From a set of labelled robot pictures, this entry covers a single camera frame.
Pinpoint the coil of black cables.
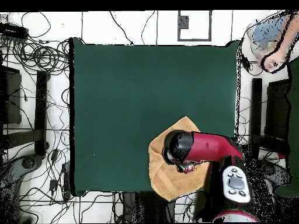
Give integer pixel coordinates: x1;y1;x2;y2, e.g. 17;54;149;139
12;39;70;75

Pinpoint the black plug with cable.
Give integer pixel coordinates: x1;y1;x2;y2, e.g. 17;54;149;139
239;54;264;76

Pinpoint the person's hand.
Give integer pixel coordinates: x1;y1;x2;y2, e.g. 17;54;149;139
260;50;290;74

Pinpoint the tan terry towel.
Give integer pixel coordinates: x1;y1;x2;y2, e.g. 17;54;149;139
148;115;213;203

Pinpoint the gray black floor stand base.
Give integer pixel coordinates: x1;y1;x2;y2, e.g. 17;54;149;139
258;160;292;187
0;155;45;187

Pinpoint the gray square floor box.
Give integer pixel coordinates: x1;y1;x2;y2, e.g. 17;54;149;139
178;15;189;30

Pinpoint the thin black floor cable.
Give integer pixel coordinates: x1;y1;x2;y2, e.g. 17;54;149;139
109;10;134;45
140;10;156;45

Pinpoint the black box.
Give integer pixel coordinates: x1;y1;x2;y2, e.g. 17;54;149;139
265;79;291;141
0;66;22;125

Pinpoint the gray floor hatch frame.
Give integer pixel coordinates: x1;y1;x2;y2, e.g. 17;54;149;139
176;10;213;42

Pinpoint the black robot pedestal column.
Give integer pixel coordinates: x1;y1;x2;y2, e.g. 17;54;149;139
121;191;176;223

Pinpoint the dark green fabric sheet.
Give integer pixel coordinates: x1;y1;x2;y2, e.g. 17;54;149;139
275;55;299;198

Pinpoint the dark green table cloth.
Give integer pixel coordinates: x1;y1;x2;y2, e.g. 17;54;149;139
69;37;241;198

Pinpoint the black power strip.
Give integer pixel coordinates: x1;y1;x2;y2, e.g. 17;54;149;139
0;22;29;39

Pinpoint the black metal stand frame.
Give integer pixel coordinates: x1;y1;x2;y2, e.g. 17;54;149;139
2;70;50;156
248;78;291;160

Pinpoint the person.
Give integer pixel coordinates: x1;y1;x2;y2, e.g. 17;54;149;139
246;14;288;60

